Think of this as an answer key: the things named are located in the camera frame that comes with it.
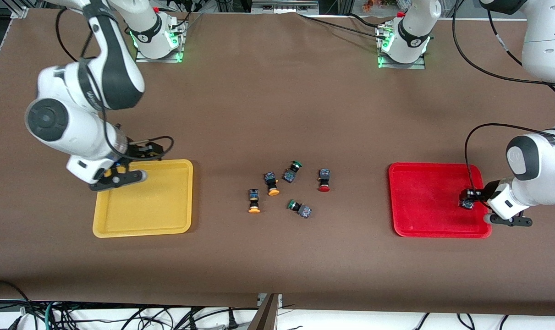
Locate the black power cable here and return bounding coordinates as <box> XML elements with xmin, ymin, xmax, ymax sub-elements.
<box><xmin>299</xmin><ymin>13</ymin><xmax>389</xmax><ymax>37</ymax></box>

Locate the green push button switch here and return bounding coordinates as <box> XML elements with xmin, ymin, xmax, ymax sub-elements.
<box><xmin>287</xmin><ymin>199</ymin><xmax>313</xmax><ymax>219</ymax></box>
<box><xmin>282</xmin><ymin>161</ymin><xmax>304</xmax><ymax>183</ymax></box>

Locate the teal floor cable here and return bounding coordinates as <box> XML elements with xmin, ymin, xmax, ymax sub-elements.
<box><xmin>45</xmin><ymin>300</ymin><xmax>60</xmax><ymax>330</ymax></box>

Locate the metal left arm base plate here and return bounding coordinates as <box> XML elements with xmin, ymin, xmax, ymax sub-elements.
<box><xmin>377</xmin><ymin>25</ymin><xmax>427</xmax><ymax>70</ymax></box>

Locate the red plastic tray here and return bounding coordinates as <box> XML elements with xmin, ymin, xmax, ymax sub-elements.
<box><xmin>388</xmin><ymin>162</ymin><xmax>492</xmax><ymax>239</ymax></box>

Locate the yellow plastic tray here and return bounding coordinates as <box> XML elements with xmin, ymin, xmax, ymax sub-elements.
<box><xmin>92</xmin><ymin>159</ymin><xmax>194</xmax><ymax>239</ymax></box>

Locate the brown table cover sheet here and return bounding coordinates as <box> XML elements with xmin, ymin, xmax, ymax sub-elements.
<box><xmin>0</xmin><ymin>9</ymin><xmax>555</xmax><ymax>317</ymax></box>

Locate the aluminium frame rail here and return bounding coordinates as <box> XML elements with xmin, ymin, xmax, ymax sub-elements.
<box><xmin>252</xmin><ymin>0</ymin><xmax>319</xmax><ymax>14</ymax></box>

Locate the colourful background object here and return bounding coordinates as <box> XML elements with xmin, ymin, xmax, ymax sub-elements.
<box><xmin>362</xmin><ymin>0</ymin><xmax>397</xmax><ymax>12</ymax></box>

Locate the yellow push button switch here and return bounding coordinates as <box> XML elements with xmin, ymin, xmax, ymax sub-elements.
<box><xmin>264</xmin><ymin>171</ymin><xmax>280</xmax><ymax>197</ymax></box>
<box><xmin>247</xmin><ymin>188</ymin><xmax>261</xmax><ymax>215</ymax></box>

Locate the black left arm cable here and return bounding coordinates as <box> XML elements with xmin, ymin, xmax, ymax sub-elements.
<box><xmin>452</xmin><ymin>0</ymin><xmax>555</xmax><ymax>198</ymax></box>

